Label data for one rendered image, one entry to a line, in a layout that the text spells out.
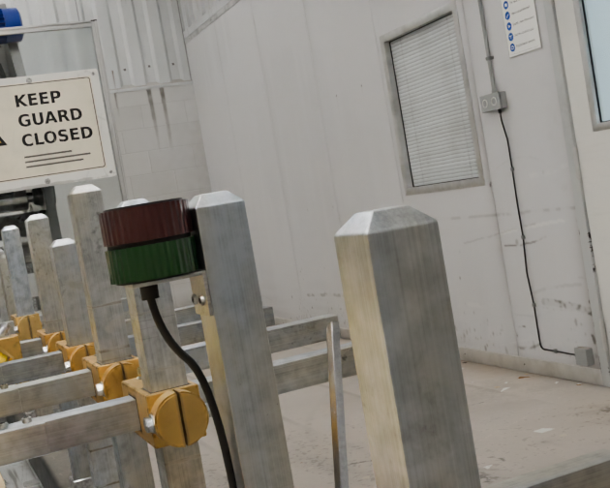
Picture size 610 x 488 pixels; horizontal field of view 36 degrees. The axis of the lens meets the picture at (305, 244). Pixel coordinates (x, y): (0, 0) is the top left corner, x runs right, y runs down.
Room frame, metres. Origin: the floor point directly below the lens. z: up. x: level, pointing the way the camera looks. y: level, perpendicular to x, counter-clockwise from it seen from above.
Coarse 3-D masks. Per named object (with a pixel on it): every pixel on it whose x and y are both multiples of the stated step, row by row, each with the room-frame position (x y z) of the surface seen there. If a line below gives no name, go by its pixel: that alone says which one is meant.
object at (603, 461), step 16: (560, 464) 0.80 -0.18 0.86; (576, 464) 0.79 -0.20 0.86; (592, 464) 0.79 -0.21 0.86; (608, 464) 0.79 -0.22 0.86; (512, 480) 0.78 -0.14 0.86; (528, 480) 0.77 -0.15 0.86; (544, 480) 0.77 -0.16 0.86; (560, 480) 0.77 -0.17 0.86; (576, 480) 0.78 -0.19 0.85; (592, 480) 0.78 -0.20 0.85; (608, 480) 0.79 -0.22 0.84
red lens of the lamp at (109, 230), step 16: (128, 208) 0.60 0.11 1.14; (144, 208) 0.60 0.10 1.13; (160, 208) 0.61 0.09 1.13; (176, 208) 0.62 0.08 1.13; (112, 224) 0.61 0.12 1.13; (128, 224) 0.60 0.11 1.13; (144, 224) 0.60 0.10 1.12; (160, 224) 0.61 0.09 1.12; (176, 224) 0.61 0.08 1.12; (192, 224) 0.63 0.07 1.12; (112, 240) 0.61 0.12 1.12; (128, 240) 0.60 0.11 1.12; (144, 240) 0.60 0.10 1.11
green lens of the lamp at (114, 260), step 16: (176, 240) 0.61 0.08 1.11; (192, 240) 0.63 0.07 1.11; (112, 256) 0.61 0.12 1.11; (128, 256) 0.61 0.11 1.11; (144, 256) 0.60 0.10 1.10; (160, 256) 0.60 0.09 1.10; (176, 256) 0.61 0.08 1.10; (192, 256) 0.62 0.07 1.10; (112, 272) 0.62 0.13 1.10; (128, 272) 0.61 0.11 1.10; (144, 272) 0.60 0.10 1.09; (160, 272) 0.60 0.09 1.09; (176, 272) 0.61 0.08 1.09
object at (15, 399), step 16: (304, 320) 1.25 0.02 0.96; (320, 320) 1.24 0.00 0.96; (336, 320) 1.25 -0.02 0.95; (272, 336) 1.22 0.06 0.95; (288, 336) 1.22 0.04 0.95; (304, 336) 1.23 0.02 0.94; (320, 336) 1.24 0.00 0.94; (192, 352) 1.18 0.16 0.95; (272, 352) 1.21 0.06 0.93; (208, 368) 1.18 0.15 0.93; (16, 384) 1.12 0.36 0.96; (32, 384) 1.10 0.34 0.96; (48, 384) 1.11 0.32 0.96; (64, 384) 1.12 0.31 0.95; (80, 384) 1.12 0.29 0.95; (0, 400) 1.09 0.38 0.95; (16, 400) 1.09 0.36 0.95; (32, 400) 1.10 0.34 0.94; (48, 400) 1.11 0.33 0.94; (64, 400) 1.11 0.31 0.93; (0, 416) 1.08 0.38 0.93
